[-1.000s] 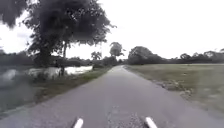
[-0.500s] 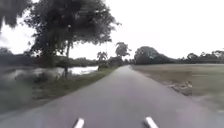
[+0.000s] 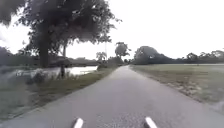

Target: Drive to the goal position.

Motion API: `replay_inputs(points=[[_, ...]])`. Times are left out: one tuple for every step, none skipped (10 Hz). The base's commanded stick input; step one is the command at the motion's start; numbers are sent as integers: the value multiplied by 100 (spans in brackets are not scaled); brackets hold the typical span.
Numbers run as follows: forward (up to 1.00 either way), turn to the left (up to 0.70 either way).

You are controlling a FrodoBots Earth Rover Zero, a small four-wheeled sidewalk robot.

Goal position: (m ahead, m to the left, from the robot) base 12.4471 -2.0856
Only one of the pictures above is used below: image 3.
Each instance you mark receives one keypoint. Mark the small palm-like tree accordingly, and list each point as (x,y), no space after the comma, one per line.
(101,56)

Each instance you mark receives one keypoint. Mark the tall slender tree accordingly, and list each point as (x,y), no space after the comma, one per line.
(121,50)

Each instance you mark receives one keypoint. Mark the grey asphalt road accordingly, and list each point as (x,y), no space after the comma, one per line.
(121,96)

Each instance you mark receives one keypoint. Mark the pond water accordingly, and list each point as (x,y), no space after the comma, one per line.
(78,70)

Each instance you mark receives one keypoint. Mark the distant row of trees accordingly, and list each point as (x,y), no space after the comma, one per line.
(160,57)

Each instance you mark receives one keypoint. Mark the robot's own part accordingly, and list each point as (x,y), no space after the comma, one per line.
(150,122)
(78,123)

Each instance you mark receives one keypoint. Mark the large dark tree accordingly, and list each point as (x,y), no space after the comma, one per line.
(56,23)

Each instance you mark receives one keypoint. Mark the open grass field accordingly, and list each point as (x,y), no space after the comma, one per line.
(186,76)

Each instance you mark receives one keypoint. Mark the grass verge with weeds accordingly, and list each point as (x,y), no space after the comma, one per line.
(40,90)

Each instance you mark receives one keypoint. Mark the distant tree line beyond pond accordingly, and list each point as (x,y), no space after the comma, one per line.
(16,59)

